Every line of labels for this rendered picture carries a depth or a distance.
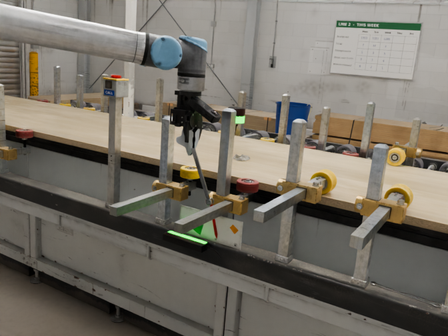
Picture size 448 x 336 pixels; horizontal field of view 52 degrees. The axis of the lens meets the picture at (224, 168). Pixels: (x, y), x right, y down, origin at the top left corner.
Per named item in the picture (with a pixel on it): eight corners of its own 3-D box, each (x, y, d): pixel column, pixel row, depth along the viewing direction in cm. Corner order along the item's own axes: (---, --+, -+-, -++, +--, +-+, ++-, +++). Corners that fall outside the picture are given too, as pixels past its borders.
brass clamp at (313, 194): (315, 205, 139) (317, 189, 137) (274, 195, 145) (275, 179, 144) (321, 200, 144) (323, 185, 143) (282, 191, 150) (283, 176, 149)
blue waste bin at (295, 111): (300, 153, 699) (306, 105, 681) (265, 147, 724) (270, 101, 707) (312, 147, 749) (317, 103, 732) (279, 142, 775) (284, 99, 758)
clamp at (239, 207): (240, 216, 154) (241, 201, 152) (207, 207, 160) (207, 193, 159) (248, 211, 158) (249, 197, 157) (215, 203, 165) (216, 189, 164)
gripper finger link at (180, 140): (178, 153, 156) (180, 126, 154) (193, 156, 153) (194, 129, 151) (173, 154, 153) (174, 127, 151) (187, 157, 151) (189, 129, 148)
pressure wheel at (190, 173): (201, 198, 177) (203, 169, 174) (181, 198, 175) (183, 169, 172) (197, 192, 185) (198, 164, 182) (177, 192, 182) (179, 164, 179)
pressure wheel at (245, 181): (249, 215, 162) (253, 184, 159) (230, 210, 166) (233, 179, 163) (259, 209, 169) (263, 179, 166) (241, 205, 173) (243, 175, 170)
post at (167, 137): (163, 243, 175) (169, 117, 163) (156, 241, 176) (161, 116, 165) (169, 241, 178) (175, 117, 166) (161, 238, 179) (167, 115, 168)
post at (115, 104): (113, 209, 185) (115, 97, 174) (104, 207, 187) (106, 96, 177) (121, 207, 189) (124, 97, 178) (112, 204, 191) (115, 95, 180)
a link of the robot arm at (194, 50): (174, 35, 148) (203, 38, 151) (172, 75, 151) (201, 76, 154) (181, 35, 139) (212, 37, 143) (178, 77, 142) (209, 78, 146)
